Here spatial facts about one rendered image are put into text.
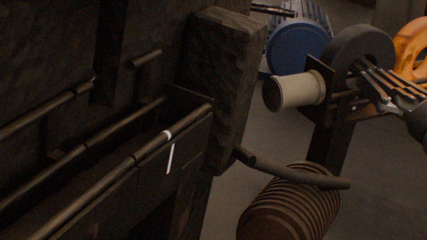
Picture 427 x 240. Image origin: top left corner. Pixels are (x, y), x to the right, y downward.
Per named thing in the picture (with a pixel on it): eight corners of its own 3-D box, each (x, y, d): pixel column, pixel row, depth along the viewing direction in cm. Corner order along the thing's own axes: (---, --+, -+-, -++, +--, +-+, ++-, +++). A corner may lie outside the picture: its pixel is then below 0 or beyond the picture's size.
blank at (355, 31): (322, 27, 109) (335, 35, 106) (392, 19, 116) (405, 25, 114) (306, 110, 116) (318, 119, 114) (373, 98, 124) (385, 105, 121)
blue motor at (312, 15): (254, 90, 288) (272, 14, 273) (258, 48, 339) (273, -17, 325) (324, 105, 287) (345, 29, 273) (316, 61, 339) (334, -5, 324)
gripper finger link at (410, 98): (409, 119, 105) (402, 120, 104) (363, 85, 113) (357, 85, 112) (418, 98, 103) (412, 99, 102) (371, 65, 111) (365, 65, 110)
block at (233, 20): (157, 156, 104) (184, 10, 94) (181, 139, 111) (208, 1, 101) (218, 181, 101) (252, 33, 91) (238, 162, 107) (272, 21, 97)
